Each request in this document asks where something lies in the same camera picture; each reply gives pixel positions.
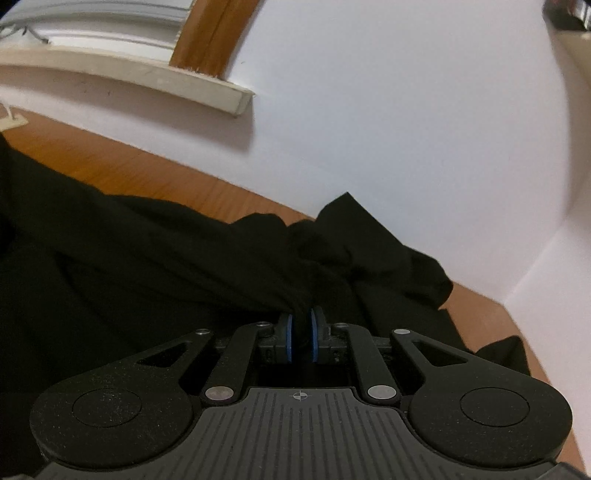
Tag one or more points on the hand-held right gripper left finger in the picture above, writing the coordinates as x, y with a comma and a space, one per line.
287, 341

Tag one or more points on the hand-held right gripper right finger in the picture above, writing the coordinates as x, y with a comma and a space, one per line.
315, 337

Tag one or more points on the black pants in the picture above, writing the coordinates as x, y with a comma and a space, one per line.
161, 272

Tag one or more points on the cream window sill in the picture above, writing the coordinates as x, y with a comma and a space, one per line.
138, 74

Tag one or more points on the grey window blind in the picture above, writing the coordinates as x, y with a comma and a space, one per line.
92, 14

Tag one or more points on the wooden window frame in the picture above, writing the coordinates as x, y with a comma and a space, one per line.
203, 39

